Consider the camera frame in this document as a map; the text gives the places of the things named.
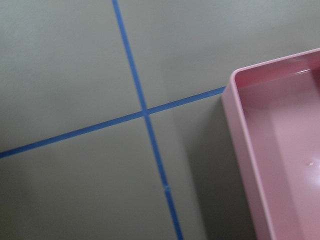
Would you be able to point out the pink plastic bin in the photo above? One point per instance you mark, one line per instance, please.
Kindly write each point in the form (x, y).
(273, 115)

